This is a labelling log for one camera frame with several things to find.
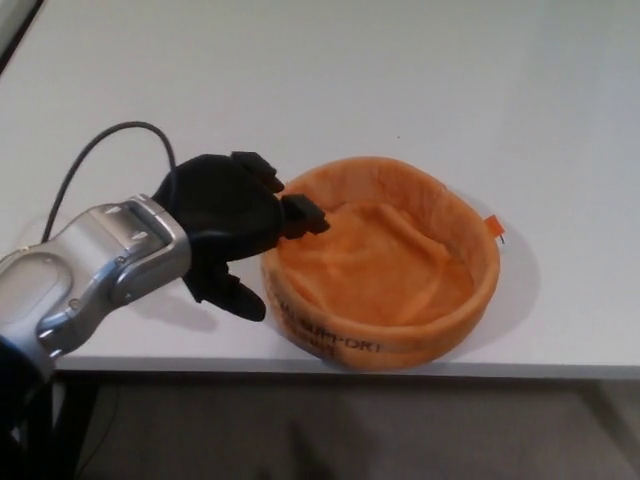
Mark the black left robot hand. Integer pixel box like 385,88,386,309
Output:
151,149,332,324

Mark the orange soft plush plate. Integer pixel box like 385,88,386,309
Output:
260,155,508,372

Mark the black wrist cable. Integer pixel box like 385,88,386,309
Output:
42,119,178,246

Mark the thin black floor cable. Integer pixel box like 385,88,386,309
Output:
97,384,122,449

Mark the dark table leg frame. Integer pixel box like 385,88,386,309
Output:
0,372,104,480

